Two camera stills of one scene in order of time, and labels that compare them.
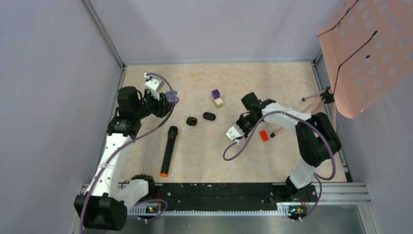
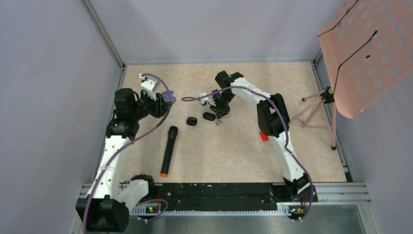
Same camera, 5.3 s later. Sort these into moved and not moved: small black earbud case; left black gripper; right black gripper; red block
Moved: right black gripper
Not moved: left black gripper; red block; small black earbud case
